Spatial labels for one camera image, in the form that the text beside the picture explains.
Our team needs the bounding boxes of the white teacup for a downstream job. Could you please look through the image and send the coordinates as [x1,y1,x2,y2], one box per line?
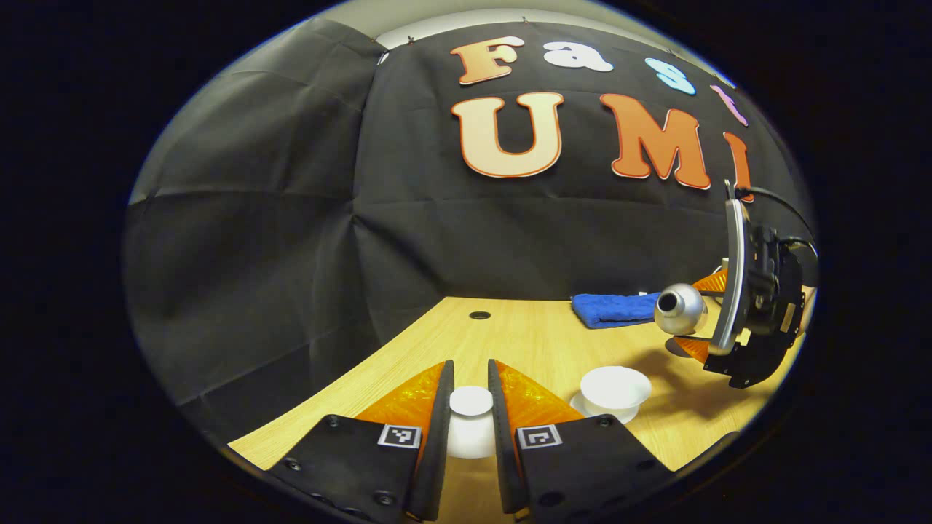
[580,365,652,417]

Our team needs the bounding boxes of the black backdrop cloth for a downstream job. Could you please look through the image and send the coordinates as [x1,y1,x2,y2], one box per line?
[122,16,816,445]

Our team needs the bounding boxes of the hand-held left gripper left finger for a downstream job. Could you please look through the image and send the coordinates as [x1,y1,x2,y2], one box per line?
[266,360,456,522]

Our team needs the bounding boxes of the silver water bottle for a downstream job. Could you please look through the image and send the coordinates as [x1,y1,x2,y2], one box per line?
[654,283,708,336]

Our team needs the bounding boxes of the white teacup lid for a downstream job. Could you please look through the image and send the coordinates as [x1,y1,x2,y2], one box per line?
[446,386,497,460]

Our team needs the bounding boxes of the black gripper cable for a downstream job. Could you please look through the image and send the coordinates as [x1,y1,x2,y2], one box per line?
[732,186,820,259]

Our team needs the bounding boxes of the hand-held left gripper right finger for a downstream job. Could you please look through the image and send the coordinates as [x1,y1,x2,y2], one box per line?
[486,358,678,522]

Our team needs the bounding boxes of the white saucer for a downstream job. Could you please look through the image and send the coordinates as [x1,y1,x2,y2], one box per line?
[569,393,641,426]

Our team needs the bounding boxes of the blue cloth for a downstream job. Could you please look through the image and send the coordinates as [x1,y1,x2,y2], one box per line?
[571,292,663,330]

